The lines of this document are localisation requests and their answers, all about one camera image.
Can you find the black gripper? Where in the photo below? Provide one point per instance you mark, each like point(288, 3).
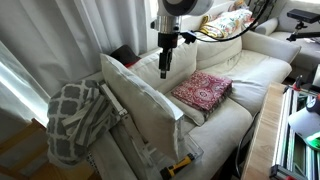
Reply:
point(167, 40)

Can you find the large beige pillow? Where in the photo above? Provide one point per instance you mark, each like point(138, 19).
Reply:
point(143, 106)

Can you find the red patterned throw blanket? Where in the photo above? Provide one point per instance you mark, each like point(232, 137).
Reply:
point(203, 90)

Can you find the floral patterned blanket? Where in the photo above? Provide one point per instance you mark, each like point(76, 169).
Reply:
point(226, 21)

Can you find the grey white patterned blanket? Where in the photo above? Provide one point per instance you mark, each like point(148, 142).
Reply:
point(76, 116)

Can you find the black hat red band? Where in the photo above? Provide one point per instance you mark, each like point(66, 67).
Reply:
point(125, 54)

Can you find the flat beige cushion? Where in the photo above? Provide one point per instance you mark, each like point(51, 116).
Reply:
point(195, 115)

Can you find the clear plastic box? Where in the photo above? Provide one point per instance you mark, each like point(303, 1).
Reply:
point(193, 148)

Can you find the beige fabric sofa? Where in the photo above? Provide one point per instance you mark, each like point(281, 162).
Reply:
point(253, 70)

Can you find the yellow black hand tool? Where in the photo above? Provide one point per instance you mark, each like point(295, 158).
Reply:
point(176, 165)

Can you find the white curtain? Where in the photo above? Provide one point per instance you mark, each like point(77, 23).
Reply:
point(66, 36)

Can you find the light wooden table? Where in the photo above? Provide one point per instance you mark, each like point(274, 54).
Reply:
point(261, 133)

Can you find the grey armchair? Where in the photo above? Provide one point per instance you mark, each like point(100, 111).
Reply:
point(300, 50)

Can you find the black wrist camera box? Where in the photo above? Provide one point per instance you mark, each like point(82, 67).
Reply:
point(188, 36)

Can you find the black camera on stand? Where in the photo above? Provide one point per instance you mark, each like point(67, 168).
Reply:
point(303, 16)

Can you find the aluminium rail frame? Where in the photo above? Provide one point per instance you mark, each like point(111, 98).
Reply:
point(293, 156)

